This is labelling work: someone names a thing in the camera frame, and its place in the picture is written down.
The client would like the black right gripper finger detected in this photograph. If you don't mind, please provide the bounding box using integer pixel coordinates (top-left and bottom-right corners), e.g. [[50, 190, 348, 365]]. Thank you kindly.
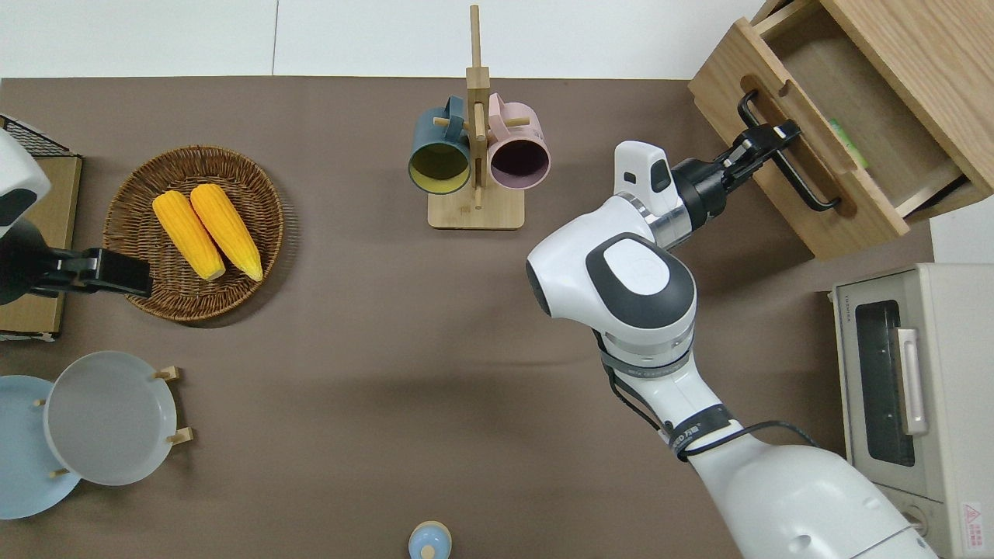
[[739, 144, 780, 176], [764, 118, 803, 147]]

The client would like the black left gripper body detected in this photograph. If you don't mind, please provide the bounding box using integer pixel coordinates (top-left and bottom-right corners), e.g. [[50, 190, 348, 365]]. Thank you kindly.
[[0, 219, 153, 306]]

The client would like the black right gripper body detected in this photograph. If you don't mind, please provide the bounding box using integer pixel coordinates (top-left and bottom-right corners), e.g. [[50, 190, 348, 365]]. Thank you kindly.
[[671, 127, 779, 234]]

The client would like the black metal drawer handle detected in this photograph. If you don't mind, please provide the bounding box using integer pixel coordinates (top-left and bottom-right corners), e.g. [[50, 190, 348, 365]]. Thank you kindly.
[[735, 90, 843, 214]]

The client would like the light wooden drawer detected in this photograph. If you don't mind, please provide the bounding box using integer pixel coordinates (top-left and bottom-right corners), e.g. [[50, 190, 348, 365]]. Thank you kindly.
[[687, 17, 973, 262]]

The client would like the green item inside drawer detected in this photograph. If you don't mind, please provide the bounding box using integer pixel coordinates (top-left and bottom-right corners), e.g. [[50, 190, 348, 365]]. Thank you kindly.
[[826, 117, 870, 171]]

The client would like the brown wicker basket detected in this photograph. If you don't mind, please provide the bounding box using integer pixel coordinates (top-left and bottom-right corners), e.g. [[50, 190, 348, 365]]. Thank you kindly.
[[102, 144, 286, 324]]

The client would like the yellow corn cob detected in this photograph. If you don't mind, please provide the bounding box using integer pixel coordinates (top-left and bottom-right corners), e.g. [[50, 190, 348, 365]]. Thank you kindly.
[[189, 182, 265, 283], [151, 189, 228, 283]]

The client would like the grey plate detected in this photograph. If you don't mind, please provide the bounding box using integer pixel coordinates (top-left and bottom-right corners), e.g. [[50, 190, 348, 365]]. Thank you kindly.
[[42, 350, 179, 488]]

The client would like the light wooden cabinet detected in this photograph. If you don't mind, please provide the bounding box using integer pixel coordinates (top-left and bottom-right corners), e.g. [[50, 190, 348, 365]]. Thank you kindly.
[[749, 0, 994, 227]]

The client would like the pink mug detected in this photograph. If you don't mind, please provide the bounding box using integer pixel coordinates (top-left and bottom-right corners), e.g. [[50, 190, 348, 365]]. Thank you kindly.
[[486, 92, 552, 192]]

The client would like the wooden dish rack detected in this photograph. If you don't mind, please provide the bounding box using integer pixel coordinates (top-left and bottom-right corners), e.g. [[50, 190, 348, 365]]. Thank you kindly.
[[31, 365, 195, 479]]

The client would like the light blue plate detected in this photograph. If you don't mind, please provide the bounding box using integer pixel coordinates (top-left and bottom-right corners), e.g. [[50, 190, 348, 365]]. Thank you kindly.
[[0, 374, 83, 520]]

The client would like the wooden mug rack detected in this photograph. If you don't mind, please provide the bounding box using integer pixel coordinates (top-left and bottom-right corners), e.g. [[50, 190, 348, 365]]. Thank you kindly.
[[427, 4, 527, 231]]

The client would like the dark blue mug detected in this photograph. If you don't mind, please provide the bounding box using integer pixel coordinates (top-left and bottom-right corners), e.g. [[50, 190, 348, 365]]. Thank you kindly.
[[408, 95, 473, 196]]

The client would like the brown table mat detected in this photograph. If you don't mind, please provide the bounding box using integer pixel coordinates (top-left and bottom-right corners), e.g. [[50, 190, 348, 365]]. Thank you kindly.
[[0, 75, 937, 559]]

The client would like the white toaster oven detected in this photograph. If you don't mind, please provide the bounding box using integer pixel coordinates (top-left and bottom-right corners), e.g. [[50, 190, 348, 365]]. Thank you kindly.
[[829, 262, 994, 559]]

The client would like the blue service bell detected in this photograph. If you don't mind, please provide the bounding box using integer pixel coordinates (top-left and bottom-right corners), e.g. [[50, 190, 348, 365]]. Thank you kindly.
[[408, 519, 454, 559]]

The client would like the wire grid wooden shelf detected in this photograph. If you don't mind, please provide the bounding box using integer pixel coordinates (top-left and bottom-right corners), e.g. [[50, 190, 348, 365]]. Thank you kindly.
[[0, 114, 83, 343]]

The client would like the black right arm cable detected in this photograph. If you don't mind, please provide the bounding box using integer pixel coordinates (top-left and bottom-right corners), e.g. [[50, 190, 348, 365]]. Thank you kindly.
[[593, 329, 818, 464]]

